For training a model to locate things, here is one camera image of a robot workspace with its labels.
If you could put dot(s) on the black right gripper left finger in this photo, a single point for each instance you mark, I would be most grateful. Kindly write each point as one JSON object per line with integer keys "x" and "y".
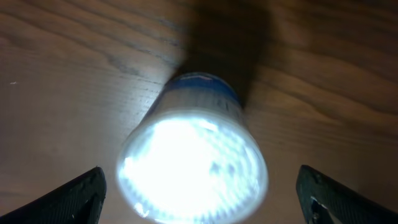
{"x": 79, "y": 201}

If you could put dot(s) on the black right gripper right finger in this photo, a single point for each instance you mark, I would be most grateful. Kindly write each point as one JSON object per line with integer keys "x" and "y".
{"x": 324, "y": 200}

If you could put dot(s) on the blue white round tub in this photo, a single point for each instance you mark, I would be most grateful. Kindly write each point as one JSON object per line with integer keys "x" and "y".
{"x": 192, "y": 158}

